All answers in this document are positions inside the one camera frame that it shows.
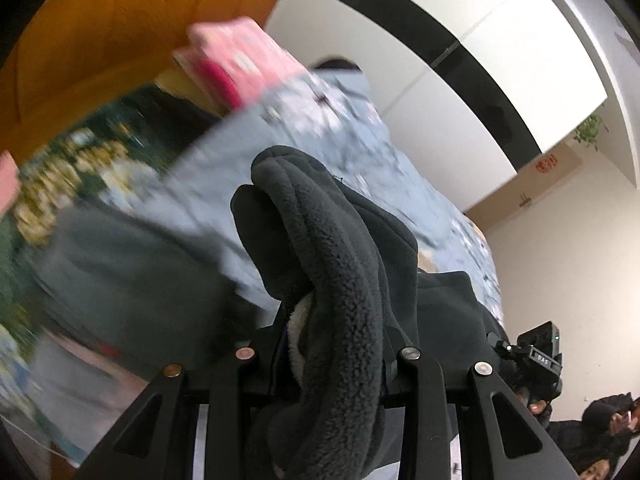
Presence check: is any black and white fleece jacket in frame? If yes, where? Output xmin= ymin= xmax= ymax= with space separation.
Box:
xmin=229 ymin=144 xmax=516 ymax=480

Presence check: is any person's right hand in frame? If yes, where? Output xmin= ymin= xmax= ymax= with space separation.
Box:
xmin=515 ymin=387 xmax=552 ymax=429

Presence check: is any seated person in black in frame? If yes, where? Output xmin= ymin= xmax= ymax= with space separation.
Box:
xmin=547 ymin=392 xmax=639 ymax=479

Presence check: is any dark grey folded garment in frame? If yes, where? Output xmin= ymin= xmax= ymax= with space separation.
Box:
xmin=35 ymin=202 xmax=259 ymax=379

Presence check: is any brown wooden door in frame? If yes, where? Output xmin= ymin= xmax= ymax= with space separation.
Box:
xmin=465 ymin=142 xmax=582 ymax=233

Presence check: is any white wardrobe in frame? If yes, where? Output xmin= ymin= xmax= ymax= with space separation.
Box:
xmin=266 ymin=0 xmax=606 ymax=210

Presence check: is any dark floral bedsheet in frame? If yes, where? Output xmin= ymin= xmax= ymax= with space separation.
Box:
xmin=1 ymin=84 xmax=219 ymax=361

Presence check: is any blue floral duvet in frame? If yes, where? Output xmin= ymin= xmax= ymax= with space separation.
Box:
xmin=100 ymin=70 xmax=503 ymax=318

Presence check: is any pink plush pillow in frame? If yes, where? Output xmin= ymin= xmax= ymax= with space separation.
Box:
xmin=174 ymin=16 xmax=307 ymax=110

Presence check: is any orange wooden headboard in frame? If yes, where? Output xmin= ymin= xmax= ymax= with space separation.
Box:
xmin=1 ymin=0 xmax=278 ymax=162

